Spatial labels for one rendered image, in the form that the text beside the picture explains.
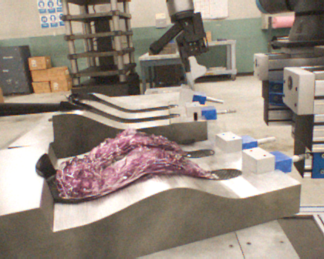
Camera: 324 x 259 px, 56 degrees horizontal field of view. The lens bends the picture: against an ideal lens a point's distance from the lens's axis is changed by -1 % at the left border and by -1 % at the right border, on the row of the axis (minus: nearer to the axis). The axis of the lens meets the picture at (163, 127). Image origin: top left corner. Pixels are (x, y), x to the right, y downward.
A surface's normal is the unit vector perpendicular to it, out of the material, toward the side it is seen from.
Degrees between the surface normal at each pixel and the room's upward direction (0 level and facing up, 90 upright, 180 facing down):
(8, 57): 90
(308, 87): 90
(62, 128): 90
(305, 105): 90
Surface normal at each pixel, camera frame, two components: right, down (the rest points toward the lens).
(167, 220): 0.29, 0.25
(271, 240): -0.07, -0.96
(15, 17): -0.06, 0.29
